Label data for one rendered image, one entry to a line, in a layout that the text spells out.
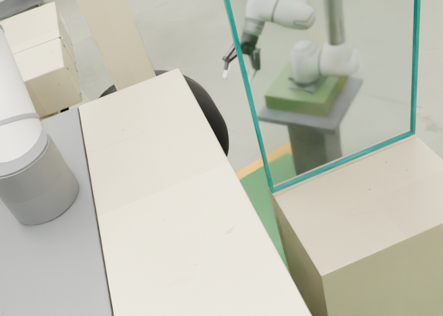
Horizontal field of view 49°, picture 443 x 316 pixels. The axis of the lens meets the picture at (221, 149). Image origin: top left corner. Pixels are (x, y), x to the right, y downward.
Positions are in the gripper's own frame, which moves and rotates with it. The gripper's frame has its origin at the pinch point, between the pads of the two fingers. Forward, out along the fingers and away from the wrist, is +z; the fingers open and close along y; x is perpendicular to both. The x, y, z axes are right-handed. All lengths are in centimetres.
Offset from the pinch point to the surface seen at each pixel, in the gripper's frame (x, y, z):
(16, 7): 560, 28, 22
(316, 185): -67, -6, 23
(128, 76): -33, -66, 5
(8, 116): -72, -107, 12
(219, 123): -11.6, -11.1, 18.8
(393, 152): -75, 16, 6
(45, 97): -10, -82, 20
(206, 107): -10.9, -19.2, 13.4
